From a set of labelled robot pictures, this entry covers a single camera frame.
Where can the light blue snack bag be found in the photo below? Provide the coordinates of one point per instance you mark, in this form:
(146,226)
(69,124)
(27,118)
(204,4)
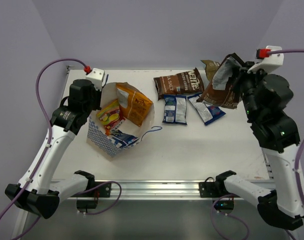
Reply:
(212,71)

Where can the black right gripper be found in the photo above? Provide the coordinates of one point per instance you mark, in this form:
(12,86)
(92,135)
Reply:
(246,72)

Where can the orange brown snack bag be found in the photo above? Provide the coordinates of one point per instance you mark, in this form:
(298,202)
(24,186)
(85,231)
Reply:
(134,105)

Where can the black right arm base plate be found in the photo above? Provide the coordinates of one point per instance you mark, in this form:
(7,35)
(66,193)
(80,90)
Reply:
(207,189)

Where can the aluminium mounting rail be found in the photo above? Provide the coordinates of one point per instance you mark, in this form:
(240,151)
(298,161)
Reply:
(166,189)

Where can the colourful red candy bag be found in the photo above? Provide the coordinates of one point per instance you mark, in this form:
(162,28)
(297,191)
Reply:
(110,117)

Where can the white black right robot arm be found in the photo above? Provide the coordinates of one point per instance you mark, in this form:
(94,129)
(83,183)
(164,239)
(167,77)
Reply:
(282,207)

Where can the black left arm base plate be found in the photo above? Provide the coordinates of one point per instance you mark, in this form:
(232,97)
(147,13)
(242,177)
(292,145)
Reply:
(89,201)

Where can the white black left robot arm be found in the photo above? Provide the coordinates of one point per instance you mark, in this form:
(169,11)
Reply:
(34,192)

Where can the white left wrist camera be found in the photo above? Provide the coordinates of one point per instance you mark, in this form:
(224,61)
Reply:
(95,75)

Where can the dark brown chips bag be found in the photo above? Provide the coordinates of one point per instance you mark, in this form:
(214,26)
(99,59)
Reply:
(221,95)

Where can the blue white milk snack pack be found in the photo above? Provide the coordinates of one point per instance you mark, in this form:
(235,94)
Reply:
(122,140)

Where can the blue checkered paper bag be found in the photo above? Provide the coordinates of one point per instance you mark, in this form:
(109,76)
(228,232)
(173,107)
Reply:
(96,133)

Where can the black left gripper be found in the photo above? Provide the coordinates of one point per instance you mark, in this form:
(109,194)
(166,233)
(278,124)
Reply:
(95,100)

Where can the dark blue snack bag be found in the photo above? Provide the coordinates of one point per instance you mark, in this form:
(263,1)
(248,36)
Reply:
(175,109)

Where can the blue white snack bag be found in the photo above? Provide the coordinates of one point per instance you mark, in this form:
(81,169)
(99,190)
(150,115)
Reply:
(208,113)

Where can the brown kettle chips bag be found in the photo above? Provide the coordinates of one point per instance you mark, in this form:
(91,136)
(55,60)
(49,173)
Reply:
(183,83)

